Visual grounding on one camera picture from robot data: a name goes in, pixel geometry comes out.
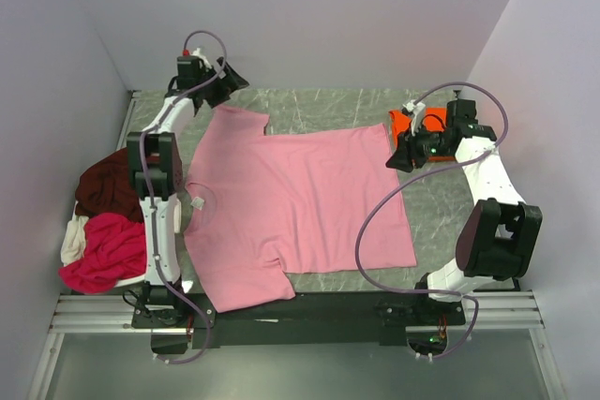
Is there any pink t shirt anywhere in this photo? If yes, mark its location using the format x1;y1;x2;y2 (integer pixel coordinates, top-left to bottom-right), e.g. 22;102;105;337
185;106;417;313

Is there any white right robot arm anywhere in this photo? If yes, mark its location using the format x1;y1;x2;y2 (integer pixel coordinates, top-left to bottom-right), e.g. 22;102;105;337
386;99;543;303

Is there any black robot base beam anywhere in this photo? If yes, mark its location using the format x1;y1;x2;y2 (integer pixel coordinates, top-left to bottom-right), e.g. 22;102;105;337
131;291;466;354

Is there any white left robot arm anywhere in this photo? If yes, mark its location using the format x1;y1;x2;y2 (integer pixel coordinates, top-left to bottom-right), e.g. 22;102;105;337
127;51;248;328

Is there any folded orange t shirt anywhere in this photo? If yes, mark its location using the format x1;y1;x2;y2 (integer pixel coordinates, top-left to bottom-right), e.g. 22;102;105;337
385;107;455;172

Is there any dark red t shirt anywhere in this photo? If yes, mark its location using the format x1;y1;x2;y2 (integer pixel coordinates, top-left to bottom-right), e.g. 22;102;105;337
75;148;143;223

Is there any magenta t shirt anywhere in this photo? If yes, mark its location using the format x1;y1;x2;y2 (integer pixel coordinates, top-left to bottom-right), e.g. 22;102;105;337
58;213;147;294

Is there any white laundry basket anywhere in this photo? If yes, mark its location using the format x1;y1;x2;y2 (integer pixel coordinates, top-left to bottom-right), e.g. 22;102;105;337
69;198;184;289

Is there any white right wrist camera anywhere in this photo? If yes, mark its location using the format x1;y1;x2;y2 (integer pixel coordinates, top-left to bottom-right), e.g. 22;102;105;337
401;99;426;136

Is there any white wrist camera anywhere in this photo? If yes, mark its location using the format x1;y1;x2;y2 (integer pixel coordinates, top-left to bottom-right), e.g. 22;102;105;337
182;47;212;68
401;99;426;136

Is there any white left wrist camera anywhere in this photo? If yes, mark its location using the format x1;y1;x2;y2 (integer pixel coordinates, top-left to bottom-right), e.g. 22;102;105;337
182;47;212;68

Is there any aluminium rail frame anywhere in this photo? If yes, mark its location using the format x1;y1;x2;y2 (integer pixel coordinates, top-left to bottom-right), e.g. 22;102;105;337
49;291;545;334

